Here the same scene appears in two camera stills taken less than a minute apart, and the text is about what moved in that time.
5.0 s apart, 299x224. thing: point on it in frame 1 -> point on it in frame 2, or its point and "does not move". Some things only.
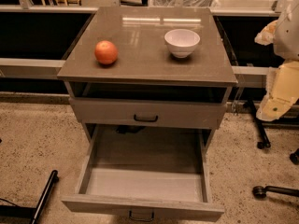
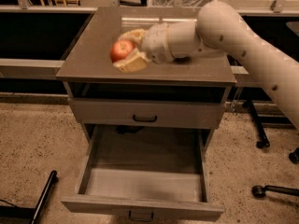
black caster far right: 294,157 does not move
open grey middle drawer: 146,174 does not move
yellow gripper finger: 266,35 -> 155,43
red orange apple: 106,52 -> 120,49
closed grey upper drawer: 149,113 does not move
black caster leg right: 260,192 does not move
